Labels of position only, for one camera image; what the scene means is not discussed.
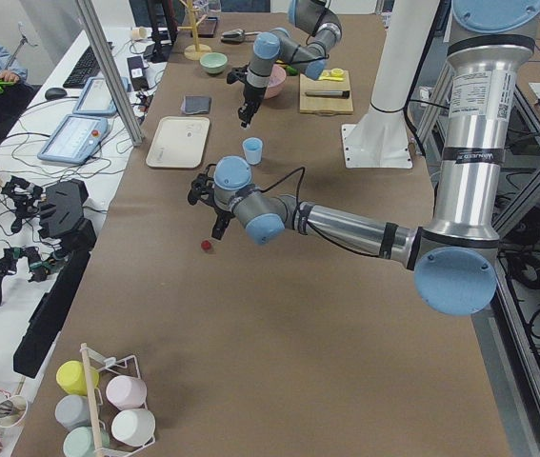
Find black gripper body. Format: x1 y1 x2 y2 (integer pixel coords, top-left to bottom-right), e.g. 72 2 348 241
243 82 265 110
212 202 235 229

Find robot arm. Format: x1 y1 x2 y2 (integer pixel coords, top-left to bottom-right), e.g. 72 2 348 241
208 1 540 315
229 0 342 128

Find pink bowl of ice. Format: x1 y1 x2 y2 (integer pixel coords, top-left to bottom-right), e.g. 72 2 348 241
264 64 287 100

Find blue plastic cup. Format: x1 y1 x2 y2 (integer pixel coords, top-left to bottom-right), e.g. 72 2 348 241
242 137 264 166

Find metal ice scoop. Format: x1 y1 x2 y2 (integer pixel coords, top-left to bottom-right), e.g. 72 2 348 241
220 29 260 44

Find white cup rack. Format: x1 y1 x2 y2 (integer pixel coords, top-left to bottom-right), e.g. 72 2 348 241
79 343 157 456

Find pink cup on rack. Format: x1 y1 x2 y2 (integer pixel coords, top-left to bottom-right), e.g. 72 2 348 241
106 375 148 410

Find yellow cup on rack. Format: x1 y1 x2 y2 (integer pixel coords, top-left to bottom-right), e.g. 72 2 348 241
55 360 87 396

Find white cup on rack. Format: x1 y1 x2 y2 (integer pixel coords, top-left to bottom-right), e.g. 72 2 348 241
111 408 156 447

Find grey cup on rack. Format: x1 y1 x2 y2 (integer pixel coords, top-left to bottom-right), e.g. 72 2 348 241
54 394 90 431

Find green cup on rack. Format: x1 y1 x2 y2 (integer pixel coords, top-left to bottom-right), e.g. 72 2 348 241
62 427 95 457

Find green bowl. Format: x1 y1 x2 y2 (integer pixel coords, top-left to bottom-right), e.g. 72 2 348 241
199 52 228 75

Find grey folded cloth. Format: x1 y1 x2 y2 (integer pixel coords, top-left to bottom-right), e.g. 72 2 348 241
181 95 211 115

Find wooden cutting board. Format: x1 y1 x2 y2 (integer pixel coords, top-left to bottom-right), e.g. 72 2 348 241
299 68 354 115

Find wooden glass rack stand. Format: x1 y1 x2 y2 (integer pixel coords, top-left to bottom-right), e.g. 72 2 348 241
178 0 211 61

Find lemon slice lower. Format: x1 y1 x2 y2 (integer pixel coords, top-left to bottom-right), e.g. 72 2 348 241
318 70 331 81

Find lemon slice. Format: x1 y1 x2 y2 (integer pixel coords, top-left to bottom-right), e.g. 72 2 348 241
318 70 331 81
330 68 344 77

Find cream rabbit tray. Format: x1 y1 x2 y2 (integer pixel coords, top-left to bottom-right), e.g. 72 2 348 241
146 116 210 169

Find lemon slice upper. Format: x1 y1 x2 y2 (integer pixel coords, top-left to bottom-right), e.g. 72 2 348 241
330 68 344 77

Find teach pendant far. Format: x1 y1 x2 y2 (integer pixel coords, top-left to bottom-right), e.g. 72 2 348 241
72 76 117 117

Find teach pendant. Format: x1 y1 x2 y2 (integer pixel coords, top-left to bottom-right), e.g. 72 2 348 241
72 76 117 117
37 114 109 165

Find black keyboard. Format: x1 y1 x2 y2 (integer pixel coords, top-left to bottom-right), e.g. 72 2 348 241
62 46 101 89

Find teach pendant near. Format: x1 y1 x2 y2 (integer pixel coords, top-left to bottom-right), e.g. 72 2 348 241
37 114 109 165

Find black bar device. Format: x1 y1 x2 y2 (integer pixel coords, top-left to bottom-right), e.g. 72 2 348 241
12 218 96 378

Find black computer mouse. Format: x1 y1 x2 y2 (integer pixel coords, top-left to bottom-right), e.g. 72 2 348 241
44 87 68 101

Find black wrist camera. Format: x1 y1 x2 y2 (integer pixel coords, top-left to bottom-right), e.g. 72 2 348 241
187 164 215 207
226 66 248 85

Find aluminium frame post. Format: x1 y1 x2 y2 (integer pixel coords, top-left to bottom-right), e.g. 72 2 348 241
75 0 143 147

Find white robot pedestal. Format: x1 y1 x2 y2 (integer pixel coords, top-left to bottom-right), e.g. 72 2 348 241
342 0 440 169

